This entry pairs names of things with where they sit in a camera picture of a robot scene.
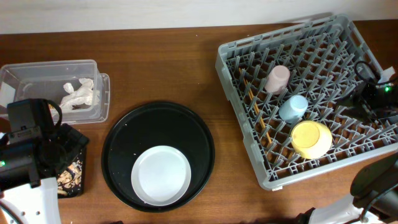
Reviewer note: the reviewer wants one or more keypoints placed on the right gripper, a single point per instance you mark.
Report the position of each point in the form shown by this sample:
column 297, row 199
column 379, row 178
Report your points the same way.
column 362, row 101

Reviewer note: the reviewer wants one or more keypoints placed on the yellow bowl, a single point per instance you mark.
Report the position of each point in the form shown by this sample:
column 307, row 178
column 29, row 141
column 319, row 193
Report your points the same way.
column 311, row 139

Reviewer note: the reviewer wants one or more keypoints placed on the light blue cup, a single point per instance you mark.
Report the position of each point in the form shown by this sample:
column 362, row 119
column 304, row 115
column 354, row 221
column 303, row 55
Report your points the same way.
column 293, row 108

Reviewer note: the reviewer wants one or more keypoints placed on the pink cup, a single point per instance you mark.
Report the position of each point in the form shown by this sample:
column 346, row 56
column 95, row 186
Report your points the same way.
column 277, row 80

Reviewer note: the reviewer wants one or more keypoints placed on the grey round plate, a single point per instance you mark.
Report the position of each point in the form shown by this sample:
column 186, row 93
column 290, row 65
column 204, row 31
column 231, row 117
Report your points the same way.
column 161, row 175

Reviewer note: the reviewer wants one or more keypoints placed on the white tissue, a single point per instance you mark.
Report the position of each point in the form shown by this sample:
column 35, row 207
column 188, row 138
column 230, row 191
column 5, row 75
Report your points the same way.
column 84, row 95

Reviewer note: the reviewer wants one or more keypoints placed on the peanut shells and rice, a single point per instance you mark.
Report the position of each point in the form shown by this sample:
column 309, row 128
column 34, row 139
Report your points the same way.
column 70, row 181

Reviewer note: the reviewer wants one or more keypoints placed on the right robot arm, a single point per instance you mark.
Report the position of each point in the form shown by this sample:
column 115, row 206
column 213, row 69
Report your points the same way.
column 373, row 192

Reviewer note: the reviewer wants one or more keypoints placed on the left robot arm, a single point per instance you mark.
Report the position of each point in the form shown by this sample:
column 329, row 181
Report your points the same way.
column 33, row 156

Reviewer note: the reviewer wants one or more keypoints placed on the grey dishwasher rack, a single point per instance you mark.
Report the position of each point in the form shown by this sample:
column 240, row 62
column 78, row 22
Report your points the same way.
column 323, row 57

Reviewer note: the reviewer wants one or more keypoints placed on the round black serving tray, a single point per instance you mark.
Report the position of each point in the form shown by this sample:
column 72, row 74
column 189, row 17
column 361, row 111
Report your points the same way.
column 160, row 123

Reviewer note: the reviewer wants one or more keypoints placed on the clear plastic bin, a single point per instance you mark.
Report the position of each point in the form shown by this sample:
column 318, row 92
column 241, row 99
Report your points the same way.
column 47, row 80

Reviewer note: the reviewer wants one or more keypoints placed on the black rectangular tray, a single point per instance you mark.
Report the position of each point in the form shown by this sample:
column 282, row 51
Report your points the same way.
column 70, row 137

